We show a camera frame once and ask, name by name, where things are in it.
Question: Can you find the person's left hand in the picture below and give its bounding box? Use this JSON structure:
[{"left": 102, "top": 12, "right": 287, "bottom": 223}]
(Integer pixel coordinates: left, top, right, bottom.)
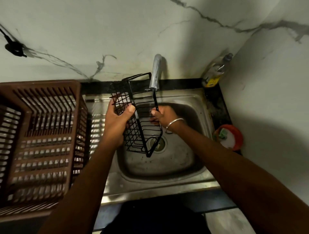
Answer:
[{"left": 102, "top": 93, "right": 136, "bottom": 150}]

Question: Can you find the person's right hand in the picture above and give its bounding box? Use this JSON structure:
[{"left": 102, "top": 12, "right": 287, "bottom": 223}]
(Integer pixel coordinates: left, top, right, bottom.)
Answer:
[{"left": 149, "top": 105, "right": 185, "bottom": 132}]

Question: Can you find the black wire rack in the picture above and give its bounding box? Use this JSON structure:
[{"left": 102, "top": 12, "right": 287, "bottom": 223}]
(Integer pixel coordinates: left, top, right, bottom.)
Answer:
[{"left": 109, "top": 72, "right": 164, "bottom": 158}]

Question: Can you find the person's right forearm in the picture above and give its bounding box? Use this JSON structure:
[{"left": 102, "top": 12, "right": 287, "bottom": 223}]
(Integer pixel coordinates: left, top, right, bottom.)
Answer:
[{"left": 169, "top": 120, "right": 309, "bottom": 234}]

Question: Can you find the person's left forearm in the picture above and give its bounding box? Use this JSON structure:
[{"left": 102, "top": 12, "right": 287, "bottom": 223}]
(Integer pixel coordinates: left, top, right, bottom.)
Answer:
[{"left": 37, "top": 142, "right": 119, "bottom": 234}]

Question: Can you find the person's dark clothing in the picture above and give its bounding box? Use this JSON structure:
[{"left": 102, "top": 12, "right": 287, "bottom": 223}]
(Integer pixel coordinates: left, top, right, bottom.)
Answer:
[{"left": 93, "top": 197, "right": 237, "bottom": 234}]

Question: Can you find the chrome faucet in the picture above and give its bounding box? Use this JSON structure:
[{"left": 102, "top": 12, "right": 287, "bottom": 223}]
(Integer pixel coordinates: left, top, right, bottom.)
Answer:
[{"left": 149, "top": 54, "right": 163, "bottom": 91}]

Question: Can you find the stainless steel sink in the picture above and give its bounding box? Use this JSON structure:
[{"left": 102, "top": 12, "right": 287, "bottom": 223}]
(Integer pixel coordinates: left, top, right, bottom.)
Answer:
[{"left": 82, "top": 88, "right": 220, "bottom": 205}]

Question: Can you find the clear dish soap bottle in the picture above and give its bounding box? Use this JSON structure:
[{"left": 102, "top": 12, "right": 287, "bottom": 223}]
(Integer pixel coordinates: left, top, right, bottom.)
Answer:
[{"left": 201, "top": 53, "right": 234, "bottom": 88}]

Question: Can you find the orange round container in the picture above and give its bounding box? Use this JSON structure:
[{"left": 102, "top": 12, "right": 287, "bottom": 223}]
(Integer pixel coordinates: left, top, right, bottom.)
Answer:
[{"left": 212, "top": 124, "right": 244, "bottom": 152}]

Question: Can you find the brown plastic dish basket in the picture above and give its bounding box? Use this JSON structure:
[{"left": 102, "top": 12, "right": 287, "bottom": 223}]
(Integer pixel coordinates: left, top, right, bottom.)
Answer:
[{"left": 0, "top": 80, "right": 89, "bottom": 222}]

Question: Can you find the silver bracelet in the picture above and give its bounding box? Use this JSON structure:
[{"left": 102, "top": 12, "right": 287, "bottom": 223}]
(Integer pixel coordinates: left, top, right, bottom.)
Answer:
[{"left": 165, "top": 118, "right": 185, "bottom": 134}]

